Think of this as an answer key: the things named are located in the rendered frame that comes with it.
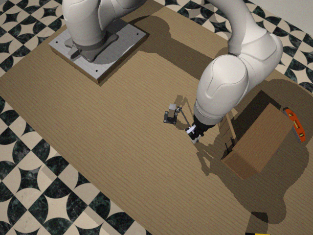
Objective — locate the orange spirit level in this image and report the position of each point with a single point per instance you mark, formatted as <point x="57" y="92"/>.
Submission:
<point x="297" y="128"/>

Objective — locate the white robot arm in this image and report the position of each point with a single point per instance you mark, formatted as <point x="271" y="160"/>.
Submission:
<point x="253" y="53"/>

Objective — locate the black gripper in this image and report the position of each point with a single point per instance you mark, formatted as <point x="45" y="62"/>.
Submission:
<point x="197" y="130"/>

